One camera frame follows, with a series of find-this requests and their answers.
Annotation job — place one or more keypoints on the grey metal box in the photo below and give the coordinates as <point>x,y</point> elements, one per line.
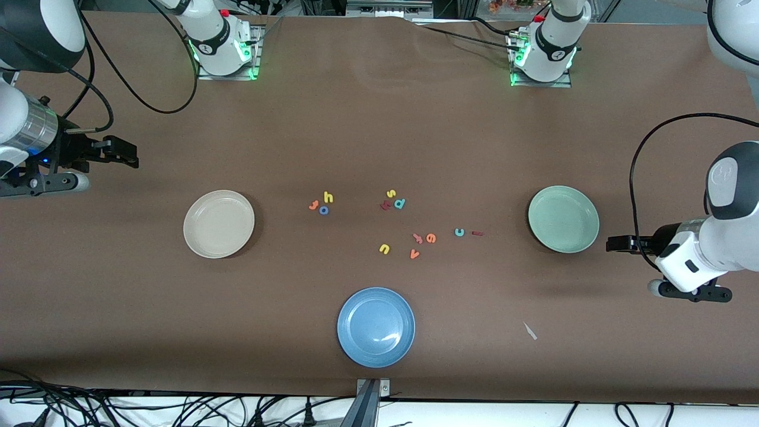
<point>385,7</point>

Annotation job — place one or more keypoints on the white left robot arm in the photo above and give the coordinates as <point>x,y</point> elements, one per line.
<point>551,47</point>

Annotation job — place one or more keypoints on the green plate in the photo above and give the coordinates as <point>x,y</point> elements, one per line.
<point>563,219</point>

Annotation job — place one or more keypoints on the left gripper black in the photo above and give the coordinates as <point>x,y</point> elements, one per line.
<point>657,241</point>

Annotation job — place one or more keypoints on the beige brown plate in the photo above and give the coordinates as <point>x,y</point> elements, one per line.
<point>219,224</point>

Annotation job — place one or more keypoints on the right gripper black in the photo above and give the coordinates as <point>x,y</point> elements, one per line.
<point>72,149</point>

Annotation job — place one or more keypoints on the small white tape scrap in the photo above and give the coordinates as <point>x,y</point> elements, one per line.
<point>529,331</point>

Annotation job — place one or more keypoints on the blue plate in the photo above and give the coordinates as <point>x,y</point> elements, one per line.
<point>376,327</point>

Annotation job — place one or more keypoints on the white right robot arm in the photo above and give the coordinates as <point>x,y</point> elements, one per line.
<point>216,41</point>

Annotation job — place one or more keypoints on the grey metal clamp bracket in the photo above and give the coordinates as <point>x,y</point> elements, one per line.
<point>384,388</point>

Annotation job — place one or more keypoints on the brown table cover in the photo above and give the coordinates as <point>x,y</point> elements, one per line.
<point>379,118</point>

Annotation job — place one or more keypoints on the orange dried flowers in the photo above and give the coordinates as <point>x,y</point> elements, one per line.
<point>510,5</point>

